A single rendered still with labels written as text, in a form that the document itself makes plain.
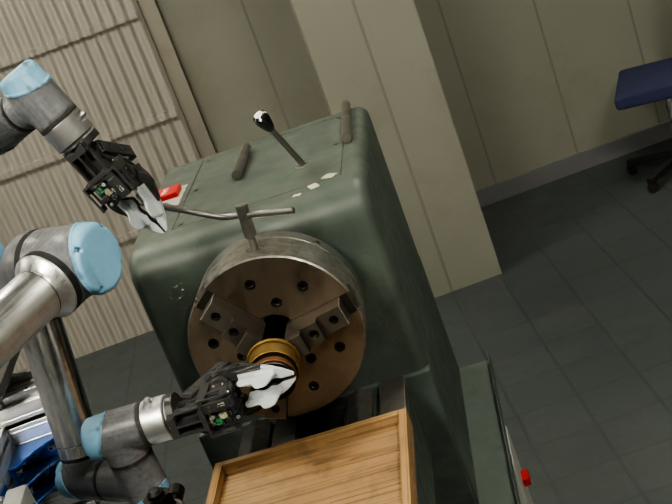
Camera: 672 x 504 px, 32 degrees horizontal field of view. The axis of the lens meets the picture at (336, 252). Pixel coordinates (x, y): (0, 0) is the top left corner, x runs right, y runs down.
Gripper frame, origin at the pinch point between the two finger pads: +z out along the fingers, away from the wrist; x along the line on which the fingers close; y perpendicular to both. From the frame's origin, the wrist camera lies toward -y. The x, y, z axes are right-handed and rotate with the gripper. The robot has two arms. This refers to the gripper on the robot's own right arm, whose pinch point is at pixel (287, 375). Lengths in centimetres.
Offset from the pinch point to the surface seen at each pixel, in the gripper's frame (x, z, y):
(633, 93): -68, 99, -300
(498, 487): -55, 22, -35
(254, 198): 17.0, -4.3, -43.8
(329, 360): -7.1, 3.8, -15.7
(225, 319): 7.8, -9.5, -11.6
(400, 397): -21.9, 12.2, -22.6
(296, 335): 2.7, 1.8, -8.2
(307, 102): -37, -34, -338
